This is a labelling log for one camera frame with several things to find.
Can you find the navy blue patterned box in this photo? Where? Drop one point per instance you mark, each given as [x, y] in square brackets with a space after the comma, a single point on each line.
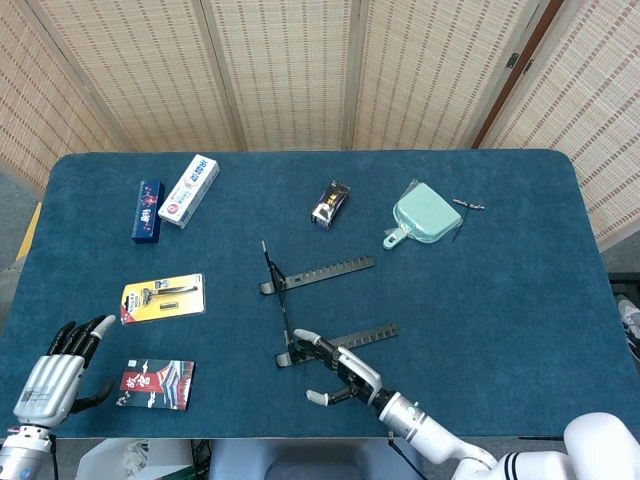
[148, 212]

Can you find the small black gold box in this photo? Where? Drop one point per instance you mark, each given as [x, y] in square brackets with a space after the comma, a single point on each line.
[330, 205]

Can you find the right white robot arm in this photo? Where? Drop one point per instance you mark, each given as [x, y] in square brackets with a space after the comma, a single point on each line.
[425, 430]

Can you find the grey metal hinge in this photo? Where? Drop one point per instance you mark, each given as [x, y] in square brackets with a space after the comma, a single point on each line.
[512, 61]
[528, 67]

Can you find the blue table cloth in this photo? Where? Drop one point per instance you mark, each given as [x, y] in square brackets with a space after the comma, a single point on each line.
[450, 310]

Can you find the yellow razor blister pack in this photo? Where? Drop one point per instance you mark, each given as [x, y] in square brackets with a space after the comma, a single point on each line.
[165, 300]

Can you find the brown wooden post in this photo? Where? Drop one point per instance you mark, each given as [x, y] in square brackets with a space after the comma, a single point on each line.
[505, 100]

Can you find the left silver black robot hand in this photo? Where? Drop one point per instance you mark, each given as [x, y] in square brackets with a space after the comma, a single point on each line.
[50, 385]

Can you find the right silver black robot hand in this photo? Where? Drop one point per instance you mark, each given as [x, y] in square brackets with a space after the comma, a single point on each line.
[357, 372]

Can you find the yellow strip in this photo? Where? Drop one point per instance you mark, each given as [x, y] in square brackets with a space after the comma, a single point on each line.
[29, 232]

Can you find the white toothpaste box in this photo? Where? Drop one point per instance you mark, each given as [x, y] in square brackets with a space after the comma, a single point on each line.
[189, 192]

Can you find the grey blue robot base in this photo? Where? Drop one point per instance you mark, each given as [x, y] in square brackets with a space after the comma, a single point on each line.
[310, 460]

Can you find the grey white shoe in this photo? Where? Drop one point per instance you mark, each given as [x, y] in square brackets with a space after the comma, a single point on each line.
[631, 320]

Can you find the mint green bagged dustpan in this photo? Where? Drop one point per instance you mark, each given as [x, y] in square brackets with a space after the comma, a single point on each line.
[425, 212]

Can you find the red blue illustrated book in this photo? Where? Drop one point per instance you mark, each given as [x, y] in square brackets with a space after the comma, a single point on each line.
[157, 385]

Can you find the metal drill bit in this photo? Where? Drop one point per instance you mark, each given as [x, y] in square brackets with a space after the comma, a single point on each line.
[470, 203]

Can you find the black folding laptop stand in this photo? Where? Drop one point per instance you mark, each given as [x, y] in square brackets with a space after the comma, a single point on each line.
[320, 276]

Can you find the bamboo folding screen panel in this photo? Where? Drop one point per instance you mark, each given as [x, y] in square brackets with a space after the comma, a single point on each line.
[40, 100]
[150, 75]
[285, 75]
[590, 125]
[425, 75]

